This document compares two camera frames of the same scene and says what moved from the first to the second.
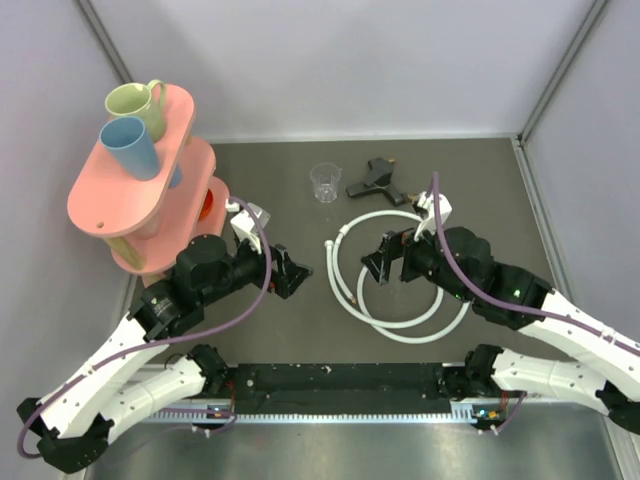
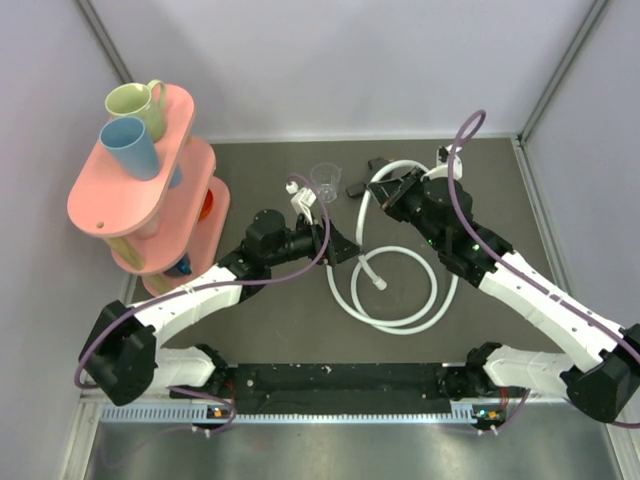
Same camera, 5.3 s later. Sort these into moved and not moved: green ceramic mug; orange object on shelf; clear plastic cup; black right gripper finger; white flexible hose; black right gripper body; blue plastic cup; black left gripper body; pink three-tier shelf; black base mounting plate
Moved: black right gripper finger; black right gripper body; white flexible hose; black left gripper body
Not moved: clear plastic cup; black base mounting plate; pink three-tier shelf; orange object on shelf; blue plastic cup; green ceramic mug
